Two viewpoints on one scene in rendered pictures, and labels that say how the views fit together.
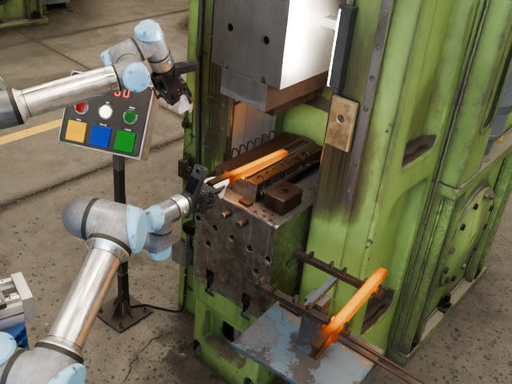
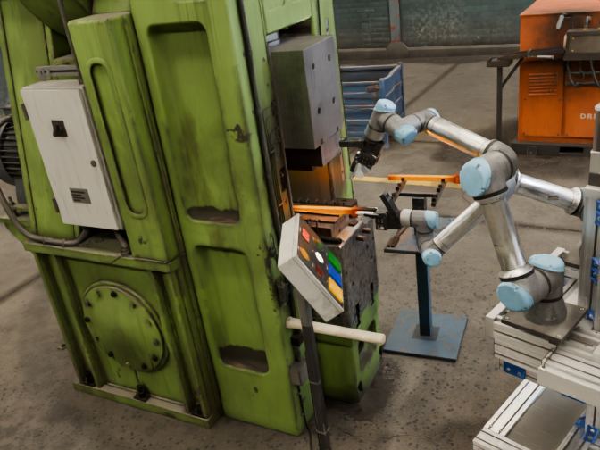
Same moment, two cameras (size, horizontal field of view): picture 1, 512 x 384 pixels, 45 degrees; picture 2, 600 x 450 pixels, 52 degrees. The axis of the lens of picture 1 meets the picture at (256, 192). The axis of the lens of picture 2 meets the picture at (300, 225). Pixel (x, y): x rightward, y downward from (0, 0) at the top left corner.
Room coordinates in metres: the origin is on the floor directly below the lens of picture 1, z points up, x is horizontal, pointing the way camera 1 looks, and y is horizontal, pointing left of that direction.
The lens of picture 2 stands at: (2.40, 2.58, 2.19)
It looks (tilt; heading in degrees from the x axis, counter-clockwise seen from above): 26 degrees down; 263
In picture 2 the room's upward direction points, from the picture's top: 8 degrees counter-clockwise
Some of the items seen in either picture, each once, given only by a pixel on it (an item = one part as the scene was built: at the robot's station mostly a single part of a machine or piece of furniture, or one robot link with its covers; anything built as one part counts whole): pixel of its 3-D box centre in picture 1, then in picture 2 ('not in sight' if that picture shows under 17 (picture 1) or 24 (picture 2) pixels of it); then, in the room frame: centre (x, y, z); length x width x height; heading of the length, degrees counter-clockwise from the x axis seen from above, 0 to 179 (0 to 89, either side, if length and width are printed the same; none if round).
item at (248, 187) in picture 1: (271, 162); (299, 219); (2.10, -0.05, 0.96); 0.42 x 0.20 x 0.09; 143
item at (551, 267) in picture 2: not in sight; (545, 274); (1.37, 0.85, 0.98); 0.13 x 0.12 x 0.14; 27
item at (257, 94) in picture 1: (281, 74); (288, 146); (2.10, -0.05, 1.32); 0.42 x 0.20 x 0.10; 143
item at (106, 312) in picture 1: (122, 305); not in sight; (2.20, 0.57, 0.05); 0.22 x 0.22 x 0.09; 53
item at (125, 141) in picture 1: (125, 142); (333, 262); (2.05, 0.51, 1.01); 0.07 x 0.05 x 0.07; 78
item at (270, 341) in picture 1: (308, 348); (420, 234); (1.45, -0.22, 0.65); 0.40 x 0.30 x 0.02; 58
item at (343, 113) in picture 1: (341, 123); not in sight; (1.84, -0.25, 1.27); 0.09 x 0.02 x 0.17; 53
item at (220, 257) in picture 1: (276, 224); (309, 262); (2.07, -0.10, 0.69); 0.56 x 0.38 x 0.45; 143
